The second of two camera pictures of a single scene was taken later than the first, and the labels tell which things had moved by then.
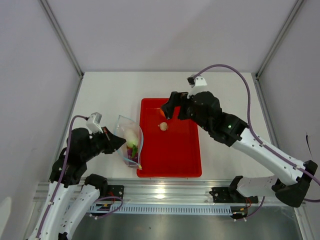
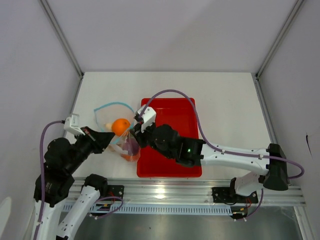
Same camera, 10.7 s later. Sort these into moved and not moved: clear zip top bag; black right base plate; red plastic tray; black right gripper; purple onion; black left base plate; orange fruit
Moved: clear zip top bag; orange fruit; black right gripper; purple onion
Not moved: black right base plate; black left base plate; red plastic tray
